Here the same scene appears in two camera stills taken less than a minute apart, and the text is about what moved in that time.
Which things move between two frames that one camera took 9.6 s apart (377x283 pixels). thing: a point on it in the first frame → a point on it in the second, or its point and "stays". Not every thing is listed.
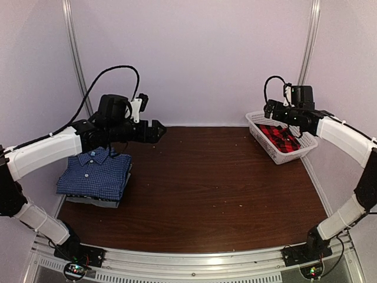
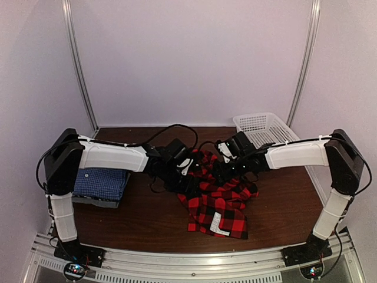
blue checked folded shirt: (94, 174) stays
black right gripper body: (290, 118) → (241, 167)
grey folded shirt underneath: (96, 201) stays
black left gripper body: (119, 132) → (174, 182)
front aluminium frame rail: (197, 266) stays
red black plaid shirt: (281, 138) → (216, 207)
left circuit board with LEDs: (75, 271) stays
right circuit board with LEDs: (313, 272) stays
